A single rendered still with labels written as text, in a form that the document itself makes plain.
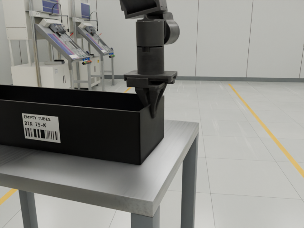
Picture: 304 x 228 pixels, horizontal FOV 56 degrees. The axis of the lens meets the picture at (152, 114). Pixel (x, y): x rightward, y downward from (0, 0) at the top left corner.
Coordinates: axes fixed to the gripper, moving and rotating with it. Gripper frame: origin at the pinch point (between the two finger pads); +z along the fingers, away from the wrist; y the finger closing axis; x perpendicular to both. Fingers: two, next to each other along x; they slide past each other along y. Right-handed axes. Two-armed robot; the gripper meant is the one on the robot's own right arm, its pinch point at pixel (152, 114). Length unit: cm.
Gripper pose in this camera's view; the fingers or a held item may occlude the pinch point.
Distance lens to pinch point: 62.7
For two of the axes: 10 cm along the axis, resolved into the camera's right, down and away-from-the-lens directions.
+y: -9.5, -0.7, 3.0
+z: 0.2, 9.6, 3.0
